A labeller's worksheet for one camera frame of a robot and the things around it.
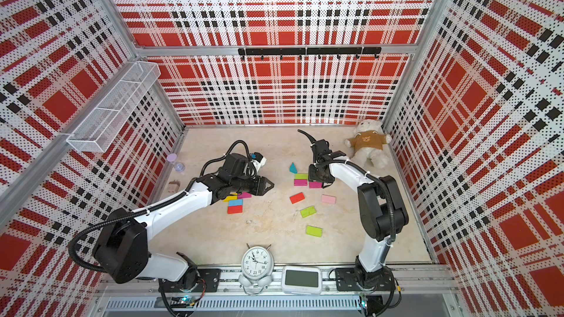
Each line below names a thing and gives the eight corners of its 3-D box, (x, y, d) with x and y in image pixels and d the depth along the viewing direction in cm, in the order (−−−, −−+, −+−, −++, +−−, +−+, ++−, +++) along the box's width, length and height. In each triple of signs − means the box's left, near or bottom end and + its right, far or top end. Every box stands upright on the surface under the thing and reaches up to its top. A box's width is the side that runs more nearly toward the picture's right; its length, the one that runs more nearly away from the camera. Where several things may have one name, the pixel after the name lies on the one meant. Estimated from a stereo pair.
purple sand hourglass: (173, 167, 106) (165, 157, 100) (180, 162, 108) (173, 151, 102) (179, 173, 104) (171, 163, 98) (186, 168, 106) (179, 157, 99)
